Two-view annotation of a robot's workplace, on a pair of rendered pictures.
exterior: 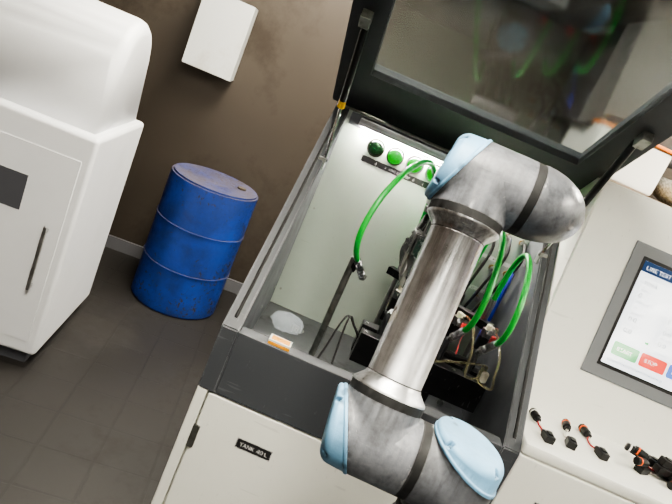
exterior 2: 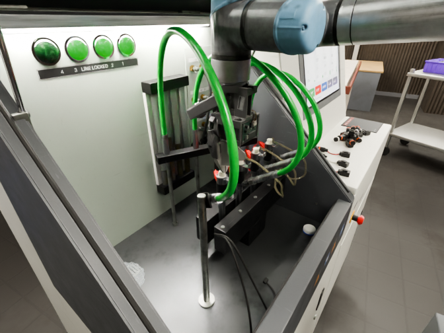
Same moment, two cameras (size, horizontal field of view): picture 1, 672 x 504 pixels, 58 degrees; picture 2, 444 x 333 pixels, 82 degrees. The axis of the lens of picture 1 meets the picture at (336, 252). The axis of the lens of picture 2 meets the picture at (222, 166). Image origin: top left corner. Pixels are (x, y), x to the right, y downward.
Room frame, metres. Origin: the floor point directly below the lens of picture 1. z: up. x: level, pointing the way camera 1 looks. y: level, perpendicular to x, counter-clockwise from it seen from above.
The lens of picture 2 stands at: (1.13, 0.23, 1.43)
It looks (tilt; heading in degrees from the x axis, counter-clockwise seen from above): 30 degrees down; 308
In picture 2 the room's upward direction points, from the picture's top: straight up
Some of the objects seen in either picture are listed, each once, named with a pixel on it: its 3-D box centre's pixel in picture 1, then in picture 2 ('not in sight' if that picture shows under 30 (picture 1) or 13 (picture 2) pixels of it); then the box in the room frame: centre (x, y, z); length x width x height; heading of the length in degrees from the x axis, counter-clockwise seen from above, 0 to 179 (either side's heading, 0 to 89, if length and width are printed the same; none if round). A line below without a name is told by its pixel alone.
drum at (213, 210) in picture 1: (194, 240); not in sight; (3.26, 0.76, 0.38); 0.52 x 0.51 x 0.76; 10
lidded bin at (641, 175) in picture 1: (611, 154); not in sight; (3.69, -1.24, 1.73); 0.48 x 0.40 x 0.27; 100
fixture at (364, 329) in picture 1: (411, 375); (245, 212); (1.46, -0.31, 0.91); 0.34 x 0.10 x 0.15; 90
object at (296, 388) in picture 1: (357, 414); (300, 289); (1.22, -0.19, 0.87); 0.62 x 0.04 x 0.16; 90
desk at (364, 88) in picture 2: not in sight; (357, 83); (2.19, -5.48, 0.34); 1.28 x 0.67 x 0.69; 100
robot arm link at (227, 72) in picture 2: not in sight; (231, 71); (1.44, -0.19, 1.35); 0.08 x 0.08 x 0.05
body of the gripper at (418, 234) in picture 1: (429, 234); (232, 112); (1.43, -0.19, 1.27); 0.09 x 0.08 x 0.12; 0
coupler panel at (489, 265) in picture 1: (491, 266); (203, 96); (1.72, -0.43, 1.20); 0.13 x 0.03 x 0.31; 90
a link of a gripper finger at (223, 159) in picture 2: (404, 270); (226, 159); (1.43, -0.17, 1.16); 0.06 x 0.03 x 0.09; 0
